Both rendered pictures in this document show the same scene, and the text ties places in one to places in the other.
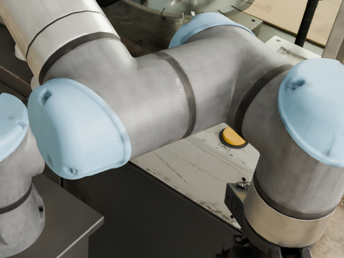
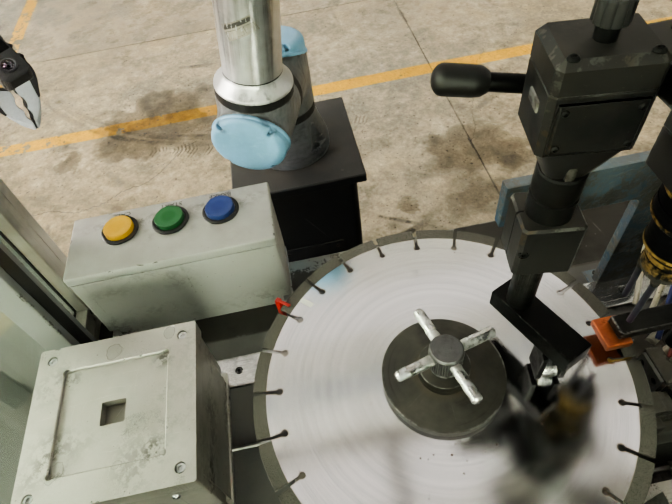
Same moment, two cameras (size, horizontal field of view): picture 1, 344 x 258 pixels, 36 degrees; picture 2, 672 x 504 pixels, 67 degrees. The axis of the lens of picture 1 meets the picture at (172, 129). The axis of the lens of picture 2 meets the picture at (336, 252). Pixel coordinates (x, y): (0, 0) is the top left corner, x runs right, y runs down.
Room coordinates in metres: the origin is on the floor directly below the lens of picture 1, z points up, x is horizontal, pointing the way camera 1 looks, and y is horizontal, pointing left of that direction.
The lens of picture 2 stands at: (1.25, -0.13, 1.40)
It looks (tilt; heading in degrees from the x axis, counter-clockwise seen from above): 51 degrees down; 148
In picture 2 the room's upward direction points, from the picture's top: 9 degrees counter-clockwise
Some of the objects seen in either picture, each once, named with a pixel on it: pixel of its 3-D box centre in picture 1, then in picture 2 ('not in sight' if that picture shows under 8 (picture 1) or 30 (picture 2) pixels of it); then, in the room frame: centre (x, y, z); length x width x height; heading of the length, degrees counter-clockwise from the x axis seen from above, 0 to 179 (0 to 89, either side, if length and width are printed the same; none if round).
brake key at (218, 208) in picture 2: not in sight; (220, 210); (0.74, 0.02, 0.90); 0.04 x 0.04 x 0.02
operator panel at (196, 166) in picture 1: (197, 146); (188, 261); (0.72, -0.05, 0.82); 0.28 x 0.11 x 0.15; 60
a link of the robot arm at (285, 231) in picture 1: (292, 203); not in sight; (0.32, -0.12, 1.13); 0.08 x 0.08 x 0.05
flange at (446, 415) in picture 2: not in sight; (443, 370); (1.12, 0.04, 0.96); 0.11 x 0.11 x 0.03
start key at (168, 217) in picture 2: not in sight; (170, 220); (0.70, -0.04, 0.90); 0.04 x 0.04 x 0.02
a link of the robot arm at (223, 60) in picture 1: (218, 78); not in sight; (0.39, -0.03, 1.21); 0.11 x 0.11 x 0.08; 42
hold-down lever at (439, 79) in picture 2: not in sight; (505, 94); (1.10, 0.10, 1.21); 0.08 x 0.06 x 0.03; 60
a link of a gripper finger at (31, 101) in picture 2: not in sight; (24, 97); (0.32, -0.10, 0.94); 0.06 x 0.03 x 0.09; 10
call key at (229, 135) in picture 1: (234, 138); (120, 230); (0.67, -0.10, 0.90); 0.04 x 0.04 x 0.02
